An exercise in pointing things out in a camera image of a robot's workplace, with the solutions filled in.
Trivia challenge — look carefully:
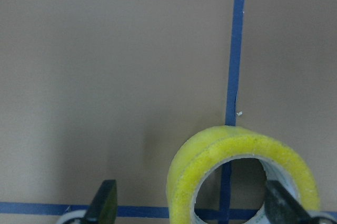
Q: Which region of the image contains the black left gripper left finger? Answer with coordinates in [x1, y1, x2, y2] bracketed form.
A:
[84, 180, 117, 224]

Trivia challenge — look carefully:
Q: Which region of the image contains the yellow tape roll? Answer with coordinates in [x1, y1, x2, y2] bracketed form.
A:
[166, 126, 321, 223]

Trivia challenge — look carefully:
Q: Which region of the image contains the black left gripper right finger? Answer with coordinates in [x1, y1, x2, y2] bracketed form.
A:
[264, 180, 312, 224]

